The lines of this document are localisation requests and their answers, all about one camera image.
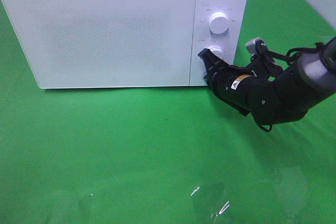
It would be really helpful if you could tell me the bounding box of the white microwave knob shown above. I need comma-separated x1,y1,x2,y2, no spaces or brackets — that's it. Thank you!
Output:
208,12,229,35
209,46,224,60

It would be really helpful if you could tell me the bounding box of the white microwave door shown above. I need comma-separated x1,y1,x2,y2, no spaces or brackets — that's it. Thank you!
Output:
2,0,194,89

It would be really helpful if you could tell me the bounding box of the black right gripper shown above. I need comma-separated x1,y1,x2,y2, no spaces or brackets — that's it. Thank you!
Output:
197,48,278,116

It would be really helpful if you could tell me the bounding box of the white microwave oven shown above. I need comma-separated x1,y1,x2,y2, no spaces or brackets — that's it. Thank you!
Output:
1,0,247,89

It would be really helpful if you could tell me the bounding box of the green table mat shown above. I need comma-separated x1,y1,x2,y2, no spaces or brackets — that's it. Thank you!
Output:
1,7,335,223

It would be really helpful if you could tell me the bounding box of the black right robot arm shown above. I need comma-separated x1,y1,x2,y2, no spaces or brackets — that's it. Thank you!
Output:
198,37,335,130

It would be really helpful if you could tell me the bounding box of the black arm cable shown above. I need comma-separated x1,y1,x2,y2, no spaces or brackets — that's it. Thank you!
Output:
251,41,326,132

